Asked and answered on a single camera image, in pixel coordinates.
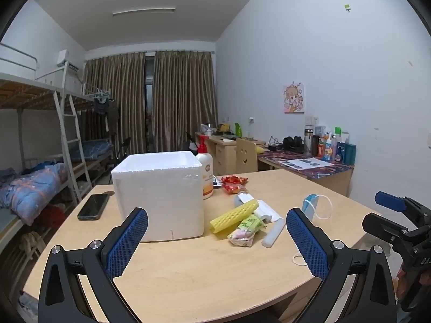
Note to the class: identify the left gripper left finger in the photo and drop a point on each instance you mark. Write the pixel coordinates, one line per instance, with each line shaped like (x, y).
(62, 297)

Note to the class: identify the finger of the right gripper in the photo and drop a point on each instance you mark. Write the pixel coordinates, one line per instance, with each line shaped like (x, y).
(382, 228)
(390, 201)

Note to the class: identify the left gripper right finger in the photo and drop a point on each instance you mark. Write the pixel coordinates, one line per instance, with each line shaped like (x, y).
(372, 296)

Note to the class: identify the blue face mask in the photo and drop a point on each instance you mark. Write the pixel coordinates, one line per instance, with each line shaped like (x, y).
(317, 206)

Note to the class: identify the white foam strip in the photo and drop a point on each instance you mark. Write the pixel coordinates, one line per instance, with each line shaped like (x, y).
(274, 233)

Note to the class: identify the white tissue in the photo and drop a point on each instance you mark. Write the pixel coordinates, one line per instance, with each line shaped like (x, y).
(264, 212)

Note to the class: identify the green tissue pack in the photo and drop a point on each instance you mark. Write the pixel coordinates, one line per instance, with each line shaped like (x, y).
(243, 235)

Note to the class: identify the grey sock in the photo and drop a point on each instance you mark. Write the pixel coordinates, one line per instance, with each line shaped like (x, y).
(237, 201)

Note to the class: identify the person's right hand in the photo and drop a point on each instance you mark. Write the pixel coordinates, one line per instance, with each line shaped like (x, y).
(403, 283)

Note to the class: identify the patterned cloth covered desk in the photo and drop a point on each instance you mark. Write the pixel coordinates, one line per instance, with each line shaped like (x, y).
(336, 177)

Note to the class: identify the teal box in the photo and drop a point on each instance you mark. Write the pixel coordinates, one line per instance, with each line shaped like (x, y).
(349, 154)

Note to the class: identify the white rubber band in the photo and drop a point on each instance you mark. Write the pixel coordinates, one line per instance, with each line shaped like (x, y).
(299, 260)

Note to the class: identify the green cap white bottle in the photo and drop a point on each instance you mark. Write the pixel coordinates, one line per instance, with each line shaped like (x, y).
(336, 137)

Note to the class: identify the black smartphone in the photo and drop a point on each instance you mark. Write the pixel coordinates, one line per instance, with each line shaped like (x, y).
(93, 208)

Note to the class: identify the printed paper sheet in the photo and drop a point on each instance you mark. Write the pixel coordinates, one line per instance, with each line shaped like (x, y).
(305, 163)

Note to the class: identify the blue patterned quilt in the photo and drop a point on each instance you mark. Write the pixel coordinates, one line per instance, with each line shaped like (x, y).
(27, 195)

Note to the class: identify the steel thermos flask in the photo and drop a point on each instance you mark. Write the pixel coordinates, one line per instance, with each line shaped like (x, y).
(308, 138)

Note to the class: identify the wooden smiley chair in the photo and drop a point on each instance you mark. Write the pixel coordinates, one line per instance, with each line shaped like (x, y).
(246, 156)

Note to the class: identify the white metal bunk bed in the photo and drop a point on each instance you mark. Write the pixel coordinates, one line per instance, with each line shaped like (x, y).
(41, 124)

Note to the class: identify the orange snack packet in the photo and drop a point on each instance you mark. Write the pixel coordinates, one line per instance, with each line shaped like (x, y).
(233, 179)

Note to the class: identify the red snack packet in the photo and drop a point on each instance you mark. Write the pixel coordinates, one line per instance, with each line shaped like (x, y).
(233, 189)

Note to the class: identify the white styrofoam box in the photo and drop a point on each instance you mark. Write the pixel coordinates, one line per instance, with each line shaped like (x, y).
(168, 185)

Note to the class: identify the black folding chair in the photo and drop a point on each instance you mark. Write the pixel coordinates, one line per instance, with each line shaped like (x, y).
(123, 150)

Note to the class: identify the blue white sachet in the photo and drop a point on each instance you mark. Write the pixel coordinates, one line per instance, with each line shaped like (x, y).
(217, 183)

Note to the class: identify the wooden desk with drawers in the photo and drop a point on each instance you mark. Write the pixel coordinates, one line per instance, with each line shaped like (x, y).
(223, 152)

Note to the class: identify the white lotion pump bottle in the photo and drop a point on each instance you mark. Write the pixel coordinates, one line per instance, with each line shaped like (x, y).
(206, 159)

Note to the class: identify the hanging dark clothes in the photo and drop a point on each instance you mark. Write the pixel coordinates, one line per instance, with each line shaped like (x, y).
(101, 105)

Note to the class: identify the brown curtains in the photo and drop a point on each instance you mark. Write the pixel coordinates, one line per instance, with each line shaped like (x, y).
(157, 101)

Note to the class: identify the white air conditioner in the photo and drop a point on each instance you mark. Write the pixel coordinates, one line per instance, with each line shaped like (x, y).
(63, 59)

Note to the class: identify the ceiling tube light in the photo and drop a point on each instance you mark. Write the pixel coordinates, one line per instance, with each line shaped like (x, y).
(151, 10)

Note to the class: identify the anime wall poster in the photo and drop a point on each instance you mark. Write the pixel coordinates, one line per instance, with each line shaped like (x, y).
(294, 98)

